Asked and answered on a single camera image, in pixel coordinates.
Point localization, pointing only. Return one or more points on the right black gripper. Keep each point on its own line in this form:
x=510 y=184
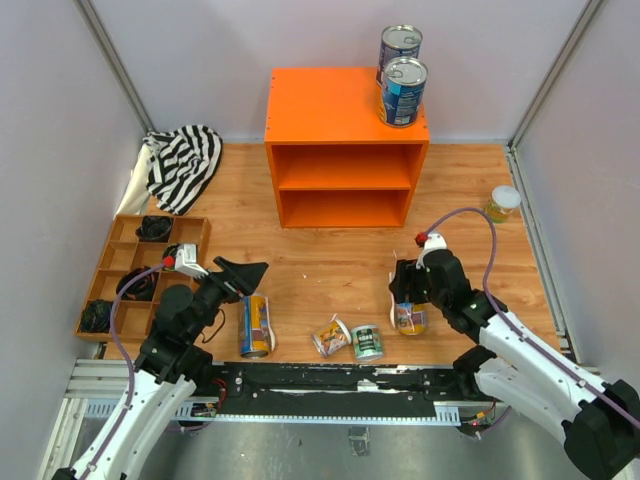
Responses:
x=406 y=271

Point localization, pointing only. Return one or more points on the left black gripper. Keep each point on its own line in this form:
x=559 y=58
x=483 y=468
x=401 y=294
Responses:
x=246 y=277

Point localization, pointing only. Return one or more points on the tall yellow purple can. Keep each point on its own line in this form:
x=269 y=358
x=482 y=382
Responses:
x=408 y=317

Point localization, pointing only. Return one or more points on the white lid yellow jar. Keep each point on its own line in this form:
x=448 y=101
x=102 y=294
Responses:
x=504 y=200

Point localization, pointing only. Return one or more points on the blue soup can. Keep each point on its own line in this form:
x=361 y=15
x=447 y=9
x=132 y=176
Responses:
x=402 y=88

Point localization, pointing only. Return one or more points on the dark blue food can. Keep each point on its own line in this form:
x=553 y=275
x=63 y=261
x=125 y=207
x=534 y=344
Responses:
x=399 y=40

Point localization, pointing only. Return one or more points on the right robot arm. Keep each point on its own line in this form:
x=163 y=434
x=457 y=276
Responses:
x=595 y=421

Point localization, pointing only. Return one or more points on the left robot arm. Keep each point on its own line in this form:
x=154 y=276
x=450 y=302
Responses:
x=169 y=368

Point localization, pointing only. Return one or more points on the tall colourful can left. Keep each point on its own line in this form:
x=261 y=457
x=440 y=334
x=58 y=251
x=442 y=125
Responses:
x=256 y=336

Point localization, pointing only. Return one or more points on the green white noodle cup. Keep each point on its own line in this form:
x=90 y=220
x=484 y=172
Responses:
x=366 y=341

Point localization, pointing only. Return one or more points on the orange noodle cup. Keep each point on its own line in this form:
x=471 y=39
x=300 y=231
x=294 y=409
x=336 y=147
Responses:
x=331 y=337

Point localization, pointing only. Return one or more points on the wooden compartment tray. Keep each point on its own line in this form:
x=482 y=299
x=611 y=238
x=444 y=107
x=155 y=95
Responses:
x=126 y=253

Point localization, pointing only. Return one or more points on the black white striped cloth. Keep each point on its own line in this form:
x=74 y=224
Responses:
x=182 y=164

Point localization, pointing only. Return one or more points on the white cloth under stripes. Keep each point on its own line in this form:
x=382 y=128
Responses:
x=136 y=195

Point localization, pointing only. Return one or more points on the orange wooden shelf cabinet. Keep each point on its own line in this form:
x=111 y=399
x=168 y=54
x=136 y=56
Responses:
x=333 y=162

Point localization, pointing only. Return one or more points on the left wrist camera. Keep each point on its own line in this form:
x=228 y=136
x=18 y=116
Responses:
x=186 y=261

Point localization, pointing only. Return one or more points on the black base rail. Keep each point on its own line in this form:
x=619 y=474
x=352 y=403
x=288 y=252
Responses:
x=332 y=392

